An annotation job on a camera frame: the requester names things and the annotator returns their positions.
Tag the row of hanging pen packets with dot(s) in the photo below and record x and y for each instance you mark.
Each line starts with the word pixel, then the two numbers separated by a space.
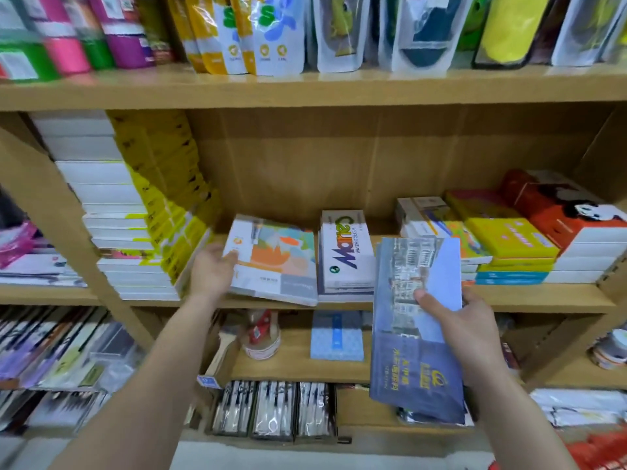
pixel 54 347

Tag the person's left forearm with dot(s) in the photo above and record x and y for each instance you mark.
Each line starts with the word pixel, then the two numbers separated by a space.
pixel 147 386

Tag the pile of white clear packets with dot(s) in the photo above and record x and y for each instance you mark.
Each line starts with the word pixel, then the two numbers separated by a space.
pixel 580 406

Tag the clear pack of black brushes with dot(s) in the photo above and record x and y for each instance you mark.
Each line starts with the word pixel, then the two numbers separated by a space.
pixel 234 408
pixel 316 412
pixel 273 411

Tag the red box with panda print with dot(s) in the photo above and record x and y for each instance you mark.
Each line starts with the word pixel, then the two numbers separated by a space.
pixel 553 205

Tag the stack of white paint boxes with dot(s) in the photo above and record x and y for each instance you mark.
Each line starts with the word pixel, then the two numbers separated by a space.
pixel 345 254

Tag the person's right thumb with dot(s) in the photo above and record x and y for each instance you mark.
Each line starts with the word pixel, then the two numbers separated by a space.
pixel 428 302

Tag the wooden shelf unit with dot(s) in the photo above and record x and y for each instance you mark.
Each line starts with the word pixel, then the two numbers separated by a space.
pixel 313 141

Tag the person's left hand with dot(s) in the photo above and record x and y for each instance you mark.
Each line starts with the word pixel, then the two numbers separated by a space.
pixel 209 274

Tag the stack of white books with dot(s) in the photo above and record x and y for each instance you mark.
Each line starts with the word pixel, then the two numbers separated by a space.
pixel 44 271

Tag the blue watercolour paper pad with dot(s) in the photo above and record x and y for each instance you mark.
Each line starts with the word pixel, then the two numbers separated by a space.
pixel 411 367

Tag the bright yellow flat box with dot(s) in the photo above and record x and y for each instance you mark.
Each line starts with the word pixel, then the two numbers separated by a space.
pixel 512 237

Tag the person's right forearm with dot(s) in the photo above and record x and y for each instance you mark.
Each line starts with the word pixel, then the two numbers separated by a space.
pixel 514 425

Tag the row of clear stand-up pouches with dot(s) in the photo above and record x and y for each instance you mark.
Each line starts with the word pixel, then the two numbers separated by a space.
pixel 441 29

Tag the dark yellow flat box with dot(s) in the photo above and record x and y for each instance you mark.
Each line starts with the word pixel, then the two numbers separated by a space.
pixel 477 203

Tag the yellow white stand-up pouch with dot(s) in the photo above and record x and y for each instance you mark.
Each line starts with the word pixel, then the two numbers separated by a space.
pixel 182 29
pixel 277 34
pixel 218 31

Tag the pink plastic packet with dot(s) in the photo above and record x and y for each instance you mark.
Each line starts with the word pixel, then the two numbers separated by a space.
pixel 14 244

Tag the colourful striped cover pad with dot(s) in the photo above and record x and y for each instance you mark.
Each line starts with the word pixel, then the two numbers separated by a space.
pixel 468 242

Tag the white box with colourful print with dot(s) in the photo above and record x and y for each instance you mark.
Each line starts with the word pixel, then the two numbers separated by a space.
pixel 416 210

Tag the blue flat box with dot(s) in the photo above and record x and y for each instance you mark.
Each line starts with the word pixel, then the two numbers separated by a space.
pixel 512 277

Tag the stack of white yellow pads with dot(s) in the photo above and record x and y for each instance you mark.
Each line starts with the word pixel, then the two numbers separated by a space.
pixel 122 215

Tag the colourful painted cover sketch pad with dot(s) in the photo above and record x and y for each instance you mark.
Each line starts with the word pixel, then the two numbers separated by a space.
pixel 279 259

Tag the pile of masking tape rolls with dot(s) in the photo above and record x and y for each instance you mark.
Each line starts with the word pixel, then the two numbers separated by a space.
pixel 611 348

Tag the person's right hand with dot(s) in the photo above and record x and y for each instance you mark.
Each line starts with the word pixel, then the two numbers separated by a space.
pixel 468 337

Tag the light blue patterned box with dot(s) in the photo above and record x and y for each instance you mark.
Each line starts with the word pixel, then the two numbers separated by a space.
pixel 337 336

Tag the red packaged goods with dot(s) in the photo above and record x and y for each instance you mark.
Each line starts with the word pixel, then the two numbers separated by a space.
pixel 600 452

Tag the person's left thumb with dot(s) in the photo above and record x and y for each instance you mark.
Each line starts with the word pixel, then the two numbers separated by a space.
pixel 228 257

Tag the row of pink green packets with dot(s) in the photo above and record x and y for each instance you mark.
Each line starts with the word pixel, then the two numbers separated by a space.
pixel 73 34

